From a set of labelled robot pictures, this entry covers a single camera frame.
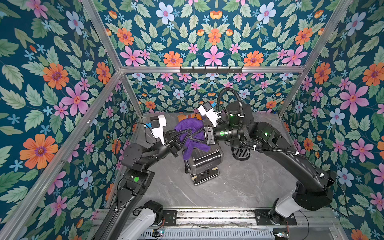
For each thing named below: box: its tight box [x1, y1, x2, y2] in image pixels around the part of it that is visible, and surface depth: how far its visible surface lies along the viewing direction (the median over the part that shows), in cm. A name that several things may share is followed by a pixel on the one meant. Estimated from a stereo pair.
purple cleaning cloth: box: [174, 118, 211, 160], surface depth 52 cm
